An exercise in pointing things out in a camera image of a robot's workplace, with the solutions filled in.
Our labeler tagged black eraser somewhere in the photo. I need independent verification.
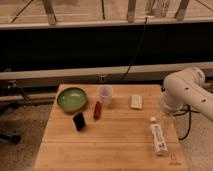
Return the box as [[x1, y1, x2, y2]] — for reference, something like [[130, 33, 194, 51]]
[[73, 113, 86, 131]]

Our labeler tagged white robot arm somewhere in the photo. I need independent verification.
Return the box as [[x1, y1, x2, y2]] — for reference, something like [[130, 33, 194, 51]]
[[159, 67, 213, 122]]

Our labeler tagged white tube bottle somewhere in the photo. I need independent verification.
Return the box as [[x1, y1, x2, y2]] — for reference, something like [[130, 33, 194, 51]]
[[150, 117, 168, 156]]

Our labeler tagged white rectangular block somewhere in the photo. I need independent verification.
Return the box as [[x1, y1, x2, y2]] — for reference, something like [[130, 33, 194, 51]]
[[131, 95, 143, 110]]

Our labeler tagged translucent plastic cup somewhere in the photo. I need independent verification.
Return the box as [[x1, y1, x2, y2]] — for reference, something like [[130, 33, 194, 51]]
[[97, 85, 113, 106]]

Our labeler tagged red-brown oblong object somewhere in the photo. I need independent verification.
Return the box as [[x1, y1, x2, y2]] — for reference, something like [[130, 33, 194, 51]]
[[93, 101, 102, 120]]

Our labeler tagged green bowl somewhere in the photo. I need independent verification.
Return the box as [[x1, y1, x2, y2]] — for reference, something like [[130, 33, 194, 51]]
[[57, 87, 88, 112]]

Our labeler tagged black cable on floor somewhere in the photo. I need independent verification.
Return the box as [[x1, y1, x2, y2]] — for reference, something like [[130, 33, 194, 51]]
[[173, 104, 201, 141]]

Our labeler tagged black hanging cable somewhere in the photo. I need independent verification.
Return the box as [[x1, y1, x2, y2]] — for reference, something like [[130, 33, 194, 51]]
[[119, 16, 149, 82]]

